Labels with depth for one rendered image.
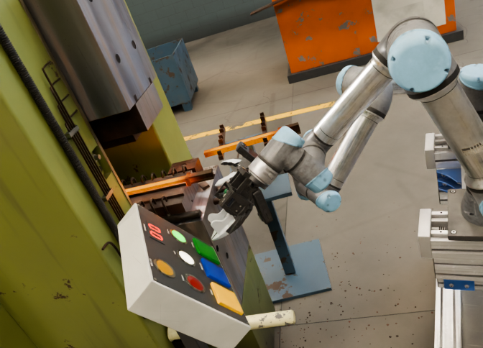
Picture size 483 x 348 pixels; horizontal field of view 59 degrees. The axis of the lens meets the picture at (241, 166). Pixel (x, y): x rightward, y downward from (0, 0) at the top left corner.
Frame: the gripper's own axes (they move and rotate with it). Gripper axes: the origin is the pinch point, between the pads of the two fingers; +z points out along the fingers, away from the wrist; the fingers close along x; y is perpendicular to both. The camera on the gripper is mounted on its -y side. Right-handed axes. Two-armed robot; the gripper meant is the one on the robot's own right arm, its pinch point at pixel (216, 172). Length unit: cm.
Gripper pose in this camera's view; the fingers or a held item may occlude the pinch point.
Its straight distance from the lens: 156.1
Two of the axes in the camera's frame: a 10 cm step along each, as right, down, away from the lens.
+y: 3.1, 8.3, 4.7
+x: 1.0, -5.2, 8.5
